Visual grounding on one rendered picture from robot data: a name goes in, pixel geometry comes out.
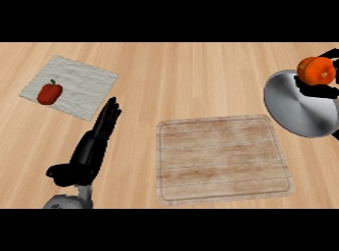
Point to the pale grey placemat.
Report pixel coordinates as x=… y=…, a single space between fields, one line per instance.
x=69 y=86

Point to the orange squash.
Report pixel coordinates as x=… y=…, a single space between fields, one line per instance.
x=316 y=71

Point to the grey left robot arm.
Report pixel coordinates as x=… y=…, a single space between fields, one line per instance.
x=72 y=200

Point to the wooden cutting board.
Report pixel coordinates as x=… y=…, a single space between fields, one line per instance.
x=223 y=159

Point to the silver round pan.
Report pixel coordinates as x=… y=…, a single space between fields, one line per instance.
x=301 y=106

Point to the red bell pepper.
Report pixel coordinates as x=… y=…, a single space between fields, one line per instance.
x=50 y=93

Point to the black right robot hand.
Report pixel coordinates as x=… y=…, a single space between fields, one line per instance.
x=322 y=91

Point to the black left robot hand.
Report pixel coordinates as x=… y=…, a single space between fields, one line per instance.
x=91 y=147

